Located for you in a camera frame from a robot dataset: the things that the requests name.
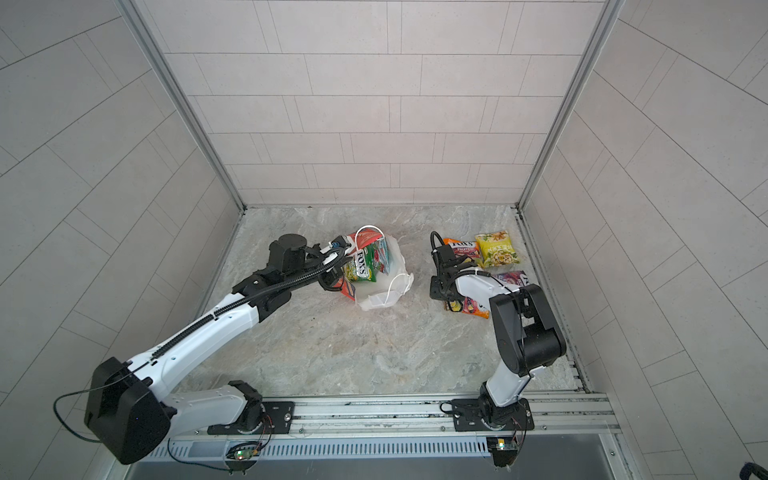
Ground orange Fox's candy packet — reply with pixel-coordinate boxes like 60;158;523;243
444;238;483;267

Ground red paper gift bag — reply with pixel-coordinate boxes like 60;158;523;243
341;225;414;311

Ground yellow snack packet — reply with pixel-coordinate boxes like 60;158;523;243
475;230;520;267

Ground teal candy packet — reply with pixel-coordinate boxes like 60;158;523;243
368;237;391;274

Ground purple pink candy packet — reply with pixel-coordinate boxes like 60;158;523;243
494;270;530;287

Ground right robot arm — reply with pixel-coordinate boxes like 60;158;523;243
430;231;567;432

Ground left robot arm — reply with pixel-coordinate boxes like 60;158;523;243
84;234;356;465

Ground right circuit board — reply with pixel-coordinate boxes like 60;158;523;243
486;437;520;468

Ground left green circuit board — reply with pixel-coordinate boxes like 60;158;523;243
225;441;263;462

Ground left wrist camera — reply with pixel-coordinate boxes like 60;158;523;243
329;235;357;255

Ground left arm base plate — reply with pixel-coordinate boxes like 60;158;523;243
207;401;295;435

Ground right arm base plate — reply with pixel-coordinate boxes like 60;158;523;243
440;397;535;432

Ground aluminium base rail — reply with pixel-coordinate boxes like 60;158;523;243
140;391;621;446

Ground right aluminium corner post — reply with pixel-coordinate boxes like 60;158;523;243
516;0;624;212

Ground aluminium corner post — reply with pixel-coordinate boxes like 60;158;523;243
115;0;247;215
516;0;624;212

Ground left aluminium corner post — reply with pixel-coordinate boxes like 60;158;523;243
115;0;247;215

